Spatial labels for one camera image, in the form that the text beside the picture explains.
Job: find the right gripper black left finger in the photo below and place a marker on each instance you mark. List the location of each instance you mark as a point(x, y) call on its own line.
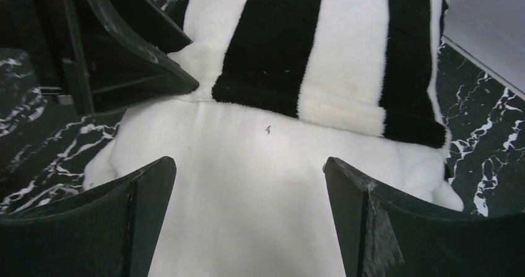
point(109, 230)

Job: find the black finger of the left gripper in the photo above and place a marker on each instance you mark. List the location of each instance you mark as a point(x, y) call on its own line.
point(109, 55)

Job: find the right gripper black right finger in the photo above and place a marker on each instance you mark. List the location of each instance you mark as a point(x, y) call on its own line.
point(383, 231)

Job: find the white pillow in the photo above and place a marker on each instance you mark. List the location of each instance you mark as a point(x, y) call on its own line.
point(250, 196)

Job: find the black white striped pillowcase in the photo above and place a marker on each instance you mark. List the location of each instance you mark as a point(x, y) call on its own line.
point(365, 66)

